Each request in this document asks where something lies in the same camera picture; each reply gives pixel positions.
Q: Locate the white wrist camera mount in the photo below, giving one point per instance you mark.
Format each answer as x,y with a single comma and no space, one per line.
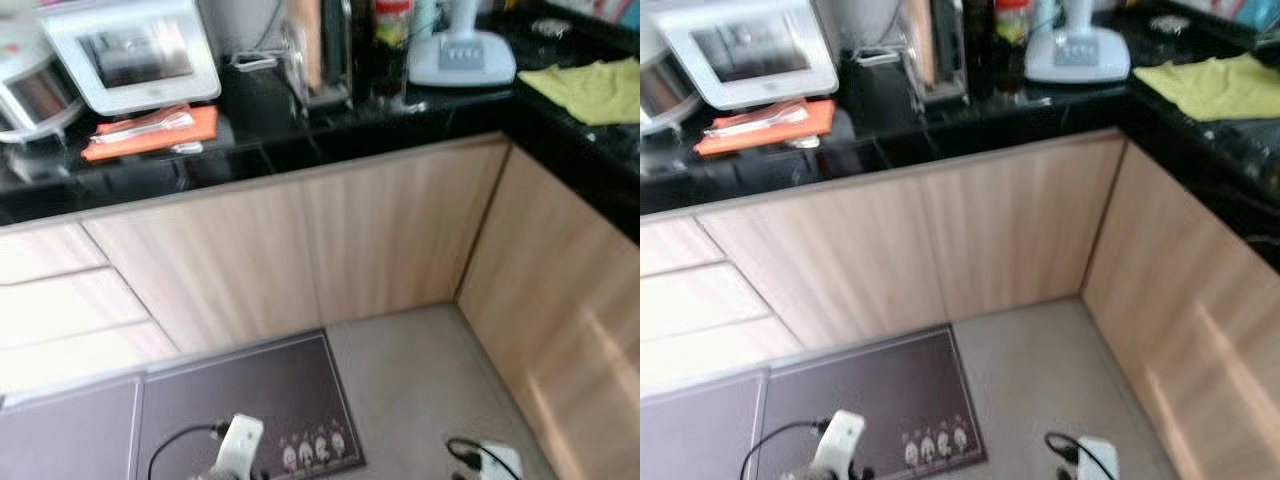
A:
842,440
1098,460
242,445
500,462

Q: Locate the dark sauce bottle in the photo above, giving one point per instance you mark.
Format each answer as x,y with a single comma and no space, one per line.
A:
1010,55
392,60

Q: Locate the steel cutting board rack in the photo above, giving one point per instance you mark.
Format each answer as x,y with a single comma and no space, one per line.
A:
338,95
958,90

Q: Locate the light wood drawer front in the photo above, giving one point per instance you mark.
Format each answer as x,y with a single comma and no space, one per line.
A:
40,250
60,310
670,245
80,360
710,350
690,300

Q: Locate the white blender base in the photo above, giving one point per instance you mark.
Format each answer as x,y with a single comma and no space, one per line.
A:
460,65
1078,60

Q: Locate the silver rice cooker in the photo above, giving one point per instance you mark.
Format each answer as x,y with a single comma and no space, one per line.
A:
665,90
35,95

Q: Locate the wooden cutting board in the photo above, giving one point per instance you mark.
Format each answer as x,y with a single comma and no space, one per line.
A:
305,50
925,45

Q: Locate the orange silicone mat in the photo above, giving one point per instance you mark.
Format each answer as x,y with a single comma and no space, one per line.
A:
200,125
815,118

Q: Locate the yellow-green cloth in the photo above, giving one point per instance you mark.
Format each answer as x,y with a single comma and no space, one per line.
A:
1210,88
590,90

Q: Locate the long grey panda floor mat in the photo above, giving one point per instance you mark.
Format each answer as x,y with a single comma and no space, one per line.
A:
250,390
870,385

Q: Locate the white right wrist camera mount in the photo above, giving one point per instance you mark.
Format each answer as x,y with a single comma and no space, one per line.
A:
500,462
1098,460

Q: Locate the light wood cabinet door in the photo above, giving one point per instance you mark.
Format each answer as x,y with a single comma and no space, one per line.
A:
560,300
1190,300
840,255
220,260
1020,215
400,220

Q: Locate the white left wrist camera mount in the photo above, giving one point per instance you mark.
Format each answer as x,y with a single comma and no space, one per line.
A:
242,445
842,440

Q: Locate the metal kitchen tongs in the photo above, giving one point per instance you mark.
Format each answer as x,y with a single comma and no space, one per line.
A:
765,120
150,125

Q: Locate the white appliance with screen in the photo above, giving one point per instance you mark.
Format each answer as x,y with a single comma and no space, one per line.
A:
130,55
750,50

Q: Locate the small grey panda floor mat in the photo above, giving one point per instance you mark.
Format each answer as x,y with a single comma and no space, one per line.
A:
60,430
690,430

